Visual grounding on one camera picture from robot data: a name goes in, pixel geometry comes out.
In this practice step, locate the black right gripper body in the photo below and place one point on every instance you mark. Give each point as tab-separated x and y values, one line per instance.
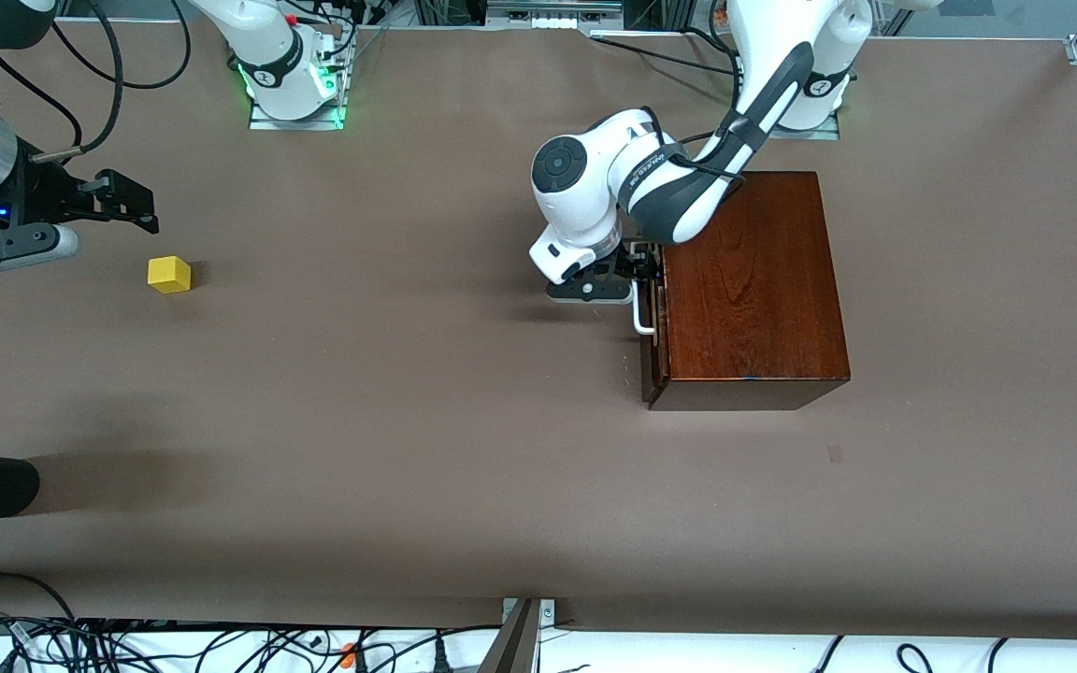
45	190

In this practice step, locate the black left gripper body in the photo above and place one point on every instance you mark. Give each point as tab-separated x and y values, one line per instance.
629	263

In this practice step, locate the yellow cube block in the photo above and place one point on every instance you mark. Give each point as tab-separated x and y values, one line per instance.
168	275

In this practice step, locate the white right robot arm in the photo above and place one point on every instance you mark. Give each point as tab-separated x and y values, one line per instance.
267	56

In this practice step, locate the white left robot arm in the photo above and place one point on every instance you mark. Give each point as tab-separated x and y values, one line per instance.
585	187

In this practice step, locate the dark brown wooden cabinet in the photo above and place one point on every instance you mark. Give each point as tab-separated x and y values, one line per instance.
753	299

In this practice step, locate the grey power strip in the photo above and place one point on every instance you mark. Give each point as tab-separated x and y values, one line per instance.
552	14

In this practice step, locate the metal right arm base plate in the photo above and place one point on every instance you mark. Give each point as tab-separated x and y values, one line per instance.
263	123

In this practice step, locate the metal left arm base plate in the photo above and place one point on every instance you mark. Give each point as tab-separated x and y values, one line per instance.
824	134

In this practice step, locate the metal table edge bracket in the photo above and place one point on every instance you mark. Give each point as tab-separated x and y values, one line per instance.
518	640

